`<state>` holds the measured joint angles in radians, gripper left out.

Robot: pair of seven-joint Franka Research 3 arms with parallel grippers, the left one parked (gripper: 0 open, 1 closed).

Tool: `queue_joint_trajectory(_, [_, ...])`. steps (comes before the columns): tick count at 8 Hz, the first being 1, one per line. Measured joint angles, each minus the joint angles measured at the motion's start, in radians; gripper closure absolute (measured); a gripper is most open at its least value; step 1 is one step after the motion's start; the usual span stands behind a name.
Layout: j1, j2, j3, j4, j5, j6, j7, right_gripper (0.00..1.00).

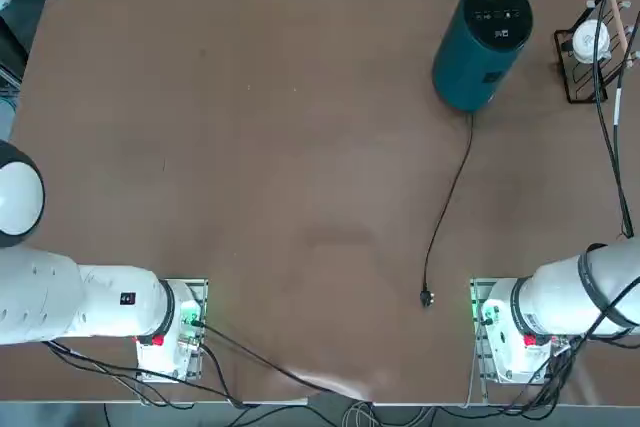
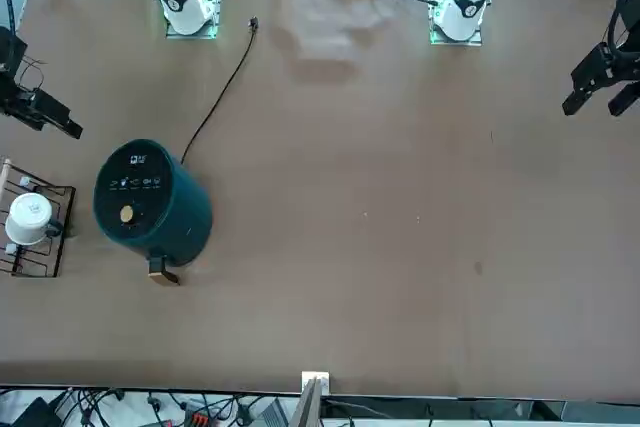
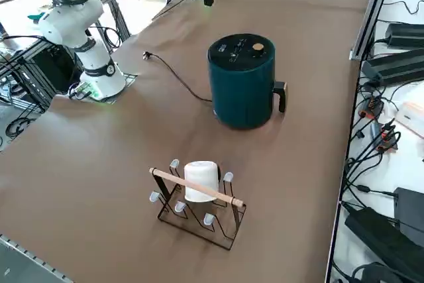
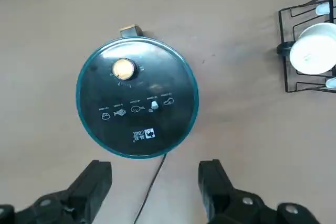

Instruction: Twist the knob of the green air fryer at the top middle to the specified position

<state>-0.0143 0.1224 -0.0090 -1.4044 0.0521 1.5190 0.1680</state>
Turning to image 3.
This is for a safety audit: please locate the black wire cup rack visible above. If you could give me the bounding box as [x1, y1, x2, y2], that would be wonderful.
[147, 158, 248, 252]

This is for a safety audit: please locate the teal green object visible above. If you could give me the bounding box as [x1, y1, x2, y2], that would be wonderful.
[26, 11, 47, 24]

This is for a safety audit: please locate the white box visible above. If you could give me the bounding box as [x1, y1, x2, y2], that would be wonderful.
[396, 99, 424, 139]

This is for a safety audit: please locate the black knob with wooden top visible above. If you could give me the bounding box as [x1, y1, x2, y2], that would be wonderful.
[250, 42, 266, 58]

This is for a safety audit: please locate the long black power adapter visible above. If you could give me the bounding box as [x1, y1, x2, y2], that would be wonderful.
[360, 49, 424, 87]
[344, 206, 424, 269]

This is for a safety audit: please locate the dark green air fryer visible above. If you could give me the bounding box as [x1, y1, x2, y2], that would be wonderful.
[207, 32, 288, 131]

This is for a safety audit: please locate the orange and black connector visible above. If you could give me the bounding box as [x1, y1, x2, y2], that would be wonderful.
[377, 123, 400, 154]
[360, 96, 385, 119]

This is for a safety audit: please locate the black control box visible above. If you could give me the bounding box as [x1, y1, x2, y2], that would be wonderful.
[31, 44, 83, 97]

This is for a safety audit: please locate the black air fryer power cord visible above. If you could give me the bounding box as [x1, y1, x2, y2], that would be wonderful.
[141, 50, 213, 102]

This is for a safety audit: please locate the grey aluminium rail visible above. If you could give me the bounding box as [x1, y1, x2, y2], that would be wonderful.
[0, 232, 72, 283]

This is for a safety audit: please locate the coiled black cable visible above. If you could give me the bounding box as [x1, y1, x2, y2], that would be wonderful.
[5, 115, 34, 140]

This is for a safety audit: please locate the white cup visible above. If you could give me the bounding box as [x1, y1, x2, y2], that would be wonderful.
[184, 160, 223, 204]

